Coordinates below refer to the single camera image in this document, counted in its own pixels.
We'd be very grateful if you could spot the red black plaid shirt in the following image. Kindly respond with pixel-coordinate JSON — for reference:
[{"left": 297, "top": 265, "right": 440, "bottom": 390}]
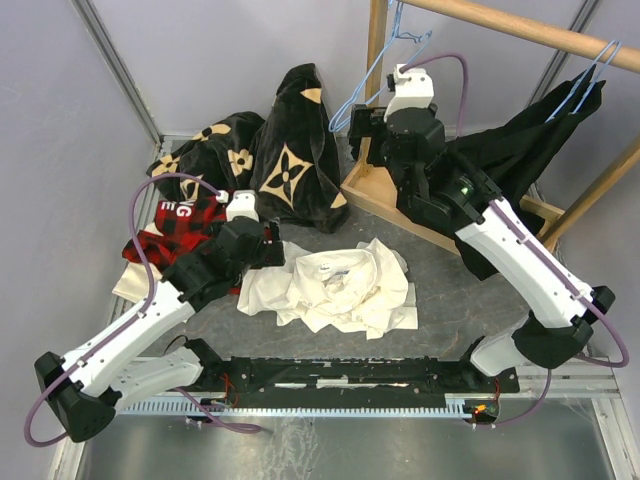
[{"left": 122, "top": 197, "right": 226, "bottom": 281}]

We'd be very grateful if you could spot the black button shirt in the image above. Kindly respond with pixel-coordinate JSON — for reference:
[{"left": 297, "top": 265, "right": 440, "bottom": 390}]
[{"left": 397, "top": 65, "right": 607, "bottom": 282}]

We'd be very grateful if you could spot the white dress shirt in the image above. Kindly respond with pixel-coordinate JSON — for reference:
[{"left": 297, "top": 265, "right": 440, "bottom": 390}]
[{"left": 237, "top": 238, "right": 418, "bottom": 340}]

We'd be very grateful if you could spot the light blue hanger with shirt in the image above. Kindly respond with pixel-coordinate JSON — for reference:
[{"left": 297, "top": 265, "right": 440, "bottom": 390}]
[{"left": 546, "top": 39, "right": 622, "bottom": 123}]

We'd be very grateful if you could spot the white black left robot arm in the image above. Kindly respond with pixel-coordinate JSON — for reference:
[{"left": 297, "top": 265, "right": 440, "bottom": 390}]
[{"left": 34, "top": 216, "right": 285, "bottom": 443}]

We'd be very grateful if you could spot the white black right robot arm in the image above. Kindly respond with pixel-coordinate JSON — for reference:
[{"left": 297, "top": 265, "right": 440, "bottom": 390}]
[{"left": 348, "top": 104, "right": 615, "bottom": 391}]

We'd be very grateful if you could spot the wooden clothes rack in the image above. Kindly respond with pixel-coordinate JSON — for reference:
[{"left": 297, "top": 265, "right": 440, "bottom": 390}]
[{"left": 330, "top": 1, "right": 639, "bottom": 264}]

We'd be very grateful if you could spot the black beige patterned fleece blanket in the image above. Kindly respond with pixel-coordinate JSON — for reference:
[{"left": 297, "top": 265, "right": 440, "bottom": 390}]
[{"left": 146, "top": 63, "right": 350, "bottom": 234}]

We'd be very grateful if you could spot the cream folded cloth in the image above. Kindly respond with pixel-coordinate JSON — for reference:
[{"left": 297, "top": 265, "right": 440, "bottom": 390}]
[{"left": 112, "top": 262, "right": 149, "bottom": 303}]

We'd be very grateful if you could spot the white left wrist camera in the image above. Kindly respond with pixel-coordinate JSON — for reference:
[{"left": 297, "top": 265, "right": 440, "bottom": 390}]
[{"left": 216, "top": 190, "right": 260, "bottom": 221}]

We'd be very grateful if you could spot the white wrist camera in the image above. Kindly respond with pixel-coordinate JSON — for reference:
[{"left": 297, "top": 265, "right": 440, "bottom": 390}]
[
  {"left": 216, "top": 190, "right": 260, "bottom": 221},
  {"left": 385, "top": 64, "right": 434, "bottom": 118}
]

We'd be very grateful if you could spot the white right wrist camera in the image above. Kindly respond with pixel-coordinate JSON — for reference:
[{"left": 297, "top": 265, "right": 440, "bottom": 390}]
[{"left": 385, "top": 64, "right": 434, "bottom": 118}]

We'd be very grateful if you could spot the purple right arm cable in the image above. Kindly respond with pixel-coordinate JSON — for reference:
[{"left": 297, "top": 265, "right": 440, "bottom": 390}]
[{"left": 404, "top": 52, "right": 630, "bottom": 430}]

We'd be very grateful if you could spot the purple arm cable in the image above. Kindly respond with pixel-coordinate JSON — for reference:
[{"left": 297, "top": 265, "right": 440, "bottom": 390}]
[
  {"left": 404, "top": 52, "right": 630, "bottom": 430},
  {"left": 24, "top": 173, "right": 264, "bottom": 447}
]

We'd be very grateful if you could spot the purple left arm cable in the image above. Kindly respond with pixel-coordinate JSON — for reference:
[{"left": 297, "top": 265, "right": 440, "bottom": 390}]
[{"left": 24, "top": 173, "right": 264, "bottom": 447}]

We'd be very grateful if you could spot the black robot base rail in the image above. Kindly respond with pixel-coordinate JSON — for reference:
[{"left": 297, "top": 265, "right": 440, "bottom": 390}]
[{"left": 183, "top": 338, "right": 520, "bottom": 419}]

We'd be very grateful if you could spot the aluminium frame rail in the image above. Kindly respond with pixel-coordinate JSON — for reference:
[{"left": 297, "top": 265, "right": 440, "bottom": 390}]
[{"left": 71, "top": 0, "right": 163, "bottom": 145}]

